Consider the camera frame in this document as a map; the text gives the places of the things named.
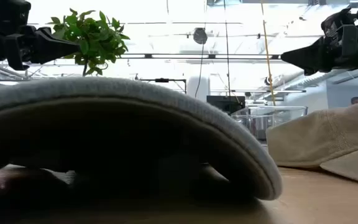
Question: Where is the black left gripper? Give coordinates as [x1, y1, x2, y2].
[0, 23, 81, 71]

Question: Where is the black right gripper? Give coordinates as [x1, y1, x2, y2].
[280, 24, 358, 77]

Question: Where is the tan baseball cap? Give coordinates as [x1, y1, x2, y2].
[265, 103, 358, 187]

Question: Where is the grey-blue baseball cap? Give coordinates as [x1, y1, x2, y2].
[0, 77, 283, 202]

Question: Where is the green potted plant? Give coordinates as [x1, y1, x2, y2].
[48, 8, 131, 78]

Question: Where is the clear plastic bin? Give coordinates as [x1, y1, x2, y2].
[231, 105, 309, 141]

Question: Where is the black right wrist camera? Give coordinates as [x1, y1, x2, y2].
[321, 6, 358, 40]

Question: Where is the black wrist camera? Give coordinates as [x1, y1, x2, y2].
[321, 6, 358, 40]
[0, 0, 32, 28]

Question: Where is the yellow cable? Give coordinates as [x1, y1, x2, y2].
[260, 0, 277, 107]

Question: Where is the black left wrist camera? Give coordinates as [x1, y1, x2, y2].
[0, 0, 32, 28]

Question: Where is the black gantry frame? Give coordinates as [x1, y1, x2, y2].
[137, 77, 188, 94]

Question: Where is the grey ceiling cable reel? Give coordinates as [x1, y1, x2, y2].
[193, 27, 208, 45]

